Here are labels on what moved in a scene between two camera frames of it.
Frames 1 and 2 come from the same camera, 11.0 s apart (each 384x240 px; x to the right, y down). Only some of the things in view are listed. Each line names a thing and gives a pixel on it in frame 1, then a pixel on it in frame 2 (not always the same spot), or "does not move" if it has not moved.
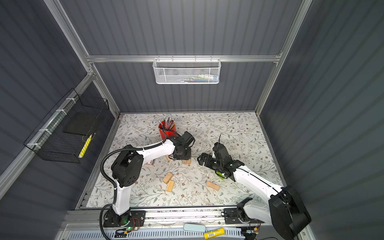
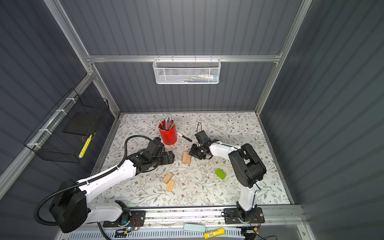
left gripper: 187,157 to 166,160
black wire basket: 66,133 does not move
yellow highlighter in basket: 85,146 does not move
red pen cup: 167,128 does not move
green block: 220,174 does not move
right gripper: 208,162 to 193,152
